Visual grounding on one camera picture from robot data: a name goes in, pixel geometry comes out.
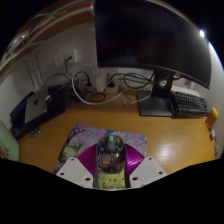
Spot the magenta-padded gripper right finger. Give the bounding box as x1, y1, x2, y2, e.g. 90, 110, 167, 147
123, 146, 168, 189

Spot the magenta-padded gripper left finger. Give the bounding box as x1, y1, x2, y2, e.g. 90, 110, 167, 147
55, 143, 98, 188

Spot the transparent computer mouse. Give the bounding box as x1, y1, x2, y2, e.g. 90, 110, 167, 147
96, 134, 127, 174

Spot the flower landscape print mouse pad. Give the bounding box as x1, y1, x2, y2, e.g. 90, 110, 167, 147
53, 124, 148, 190

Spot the pale green bag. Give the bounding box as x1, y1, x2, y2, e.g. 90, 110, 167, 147
0, 119, 20, 163

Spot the silver mini computer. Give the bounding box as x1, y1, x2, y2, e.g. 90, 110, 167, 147
24, 90, 49, 124

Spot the dark grey keyboard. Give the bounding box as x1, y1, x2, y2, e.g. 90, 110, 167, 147
169, 90, 211, 118

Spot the orange jar with yellow lid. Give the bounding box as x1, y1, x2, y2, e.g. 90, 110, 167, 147
204, 106, 220, 132

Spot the white power strip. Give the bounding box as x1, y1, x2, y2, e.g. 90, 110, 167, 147
79, 71, 119, 94

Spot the black computer monitor with stand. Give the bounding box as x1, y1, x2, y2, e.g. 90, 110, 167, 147
94, 0, 213, 118

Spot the white cable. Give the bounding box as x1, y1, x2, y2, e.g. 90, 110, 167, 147
71, 69, 154, 106

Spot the black cable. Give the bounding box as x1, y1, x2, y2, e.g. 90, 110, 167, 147
109, 71, 156, 90

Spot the white wall socket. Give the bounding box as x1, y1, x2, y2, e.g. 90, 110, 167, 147
54, 49, 79, 68

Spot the wooden wall shelf unit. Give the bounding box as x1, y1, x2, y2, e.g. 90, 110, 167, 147
0, 0, 96, 73

